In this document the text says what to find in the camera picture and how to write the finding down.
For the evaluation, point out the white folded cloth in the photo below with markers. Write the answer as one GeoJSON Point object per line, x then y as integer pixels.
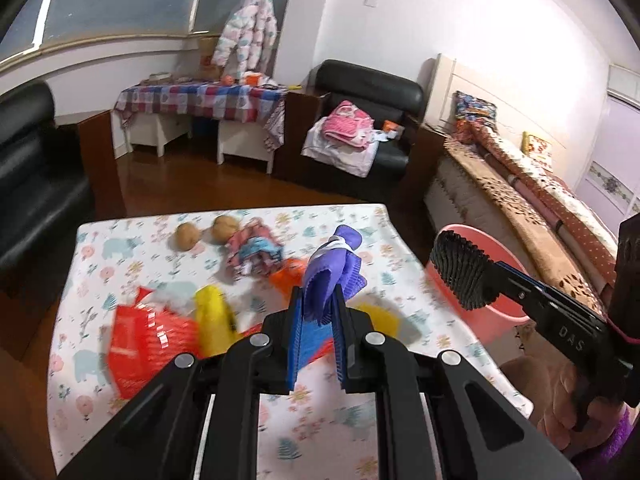
{"type": "Point", "coordinates": [358, 163]}

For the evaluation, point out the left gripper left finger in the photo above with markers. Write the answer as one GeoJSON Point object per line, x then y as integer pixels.
{"type": "Point", "coordinates": [284, 329]}

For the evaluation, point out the orange peel piece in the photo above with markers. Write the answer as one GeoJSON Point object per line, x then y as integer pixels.
{"type": "Point", "coordinates": [383, 321]}

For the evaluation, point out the right walnut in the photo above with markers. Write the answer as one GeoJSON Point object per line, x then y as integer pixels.
{"type": "Point", "coordinates": [223, 228]}

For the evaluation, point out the right hand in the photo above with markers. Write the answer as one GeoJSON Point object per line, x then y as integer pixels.
{"type": "Point", "coordinates": [552, 394]}

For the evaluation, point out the walnut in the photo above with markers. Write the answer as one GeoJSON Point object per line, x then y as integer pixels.
{"type": "Point", "coordinates": [223, 228]}
{"type": "Point", "coordinates": [186, 236]}

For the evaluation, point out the left black leather armchair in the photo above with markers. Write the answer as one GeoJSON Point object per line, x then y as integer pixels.
{"type": "Point", "coordinates": [54, 178]}

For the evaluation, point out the red snack bag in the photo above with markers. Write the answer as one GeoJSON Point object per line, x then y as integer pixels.
{"type": "Point", "coordinates": [145, 337]}

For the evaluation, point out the pink plastic bucket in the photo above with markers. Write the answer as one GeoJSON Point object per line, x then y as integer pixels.
{"type": "Point", "coordinates": [487, 313]}

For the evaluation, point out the yellow plastic wrapper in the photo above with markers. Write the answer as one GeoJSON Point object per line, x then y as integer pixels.
{"type": "Point", "coordinates": [217, 329]}

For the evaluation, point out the orange fruit on table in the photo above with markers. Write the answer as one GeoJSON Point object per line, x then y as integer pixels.
{"type": "Point", "coordinates": [227, 80]}

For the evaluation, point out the white side table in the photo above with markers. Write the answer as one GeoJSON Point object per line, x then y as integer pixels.
{"type": "Point", "coordinates": [220, 139]}

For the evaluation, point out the orange box on armchair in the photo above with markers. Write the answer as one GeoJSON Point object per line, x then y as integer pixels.
{"type": "Point", "coordinates": [392, 130]}

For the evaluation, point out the colourful patterned pillow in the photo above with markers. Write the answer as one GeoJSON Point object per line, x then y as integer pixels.
{"type": "Point", "coordinates": [471, 114]}

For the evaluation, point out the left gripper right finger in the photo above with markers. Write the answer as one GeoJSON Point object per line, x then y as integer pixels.
{"type": "Point", "coordinates": [348, 326]}

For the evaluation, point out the checkered tablecloth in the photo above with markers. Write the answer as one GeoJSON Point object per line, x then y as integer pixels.
{"type": "Point", "coordinates": [235, 103]}

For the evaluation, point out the pink hanging puffer jacket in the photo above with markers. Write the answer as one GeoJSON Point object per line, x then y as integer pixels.
{"type": "Point", "coordinates": [247, 39]}

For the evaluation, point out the yellow patterned pillow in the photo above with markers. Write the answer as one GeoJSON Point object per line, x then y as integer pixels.
{"type": "Point", "coordinates": [538, 149]}

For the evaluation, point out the orange plastic bag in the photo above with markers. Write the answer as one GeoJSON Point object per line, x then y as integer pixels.
{"type": "Point", "coordinates": [289, 275]}

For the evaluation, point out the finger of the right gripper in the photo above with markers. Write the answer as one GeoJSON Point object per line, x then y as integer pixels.
{"type": "Point", "coordinates": [530, 304]}
{"type": "Point", "coordinates": [511, 281]}

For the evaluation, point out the black leather armchair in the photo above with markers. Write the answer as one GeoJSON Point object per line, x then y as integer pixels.
{"type": "Point", "coordinates": [54, 178]}
{"type": "Point", "coordinates": [382, 96]}

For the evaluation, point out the white wardrobe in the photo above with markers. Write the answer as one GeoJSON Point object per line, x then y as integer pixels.
{"type": "Point", "coordinates": [610, 183]}

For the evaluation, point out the right black leather armchair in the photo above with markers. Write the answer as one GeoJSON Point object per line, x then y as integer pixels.
{"type": "Point", "coordinates": [382, 96]}

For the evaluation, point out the left walnut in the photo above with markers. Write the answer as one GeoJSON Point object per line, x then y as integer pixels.
{"type": "Point", "coordinates": [186, 236]}

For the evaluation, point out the bed with brown blanket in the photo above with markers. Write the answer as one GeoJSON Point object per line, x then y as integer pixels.
{"type": "Point", "coordinates": [493, 186]}

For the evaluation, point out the blue foam net sleeve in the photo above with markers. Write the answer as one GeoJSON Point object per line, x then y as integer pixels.
{"type": "Point", "coordinates": [316, 341]}

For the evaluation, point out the pink folded blanket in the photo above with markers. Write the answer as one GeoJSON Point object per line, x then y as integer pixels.
{"type": "Point", "coordinates": [349, 125]}

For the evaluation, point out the orange box on table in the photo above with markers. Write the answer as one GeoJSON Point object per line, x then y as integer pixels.
{"type": "Point", "coordinates": [253, 79]}

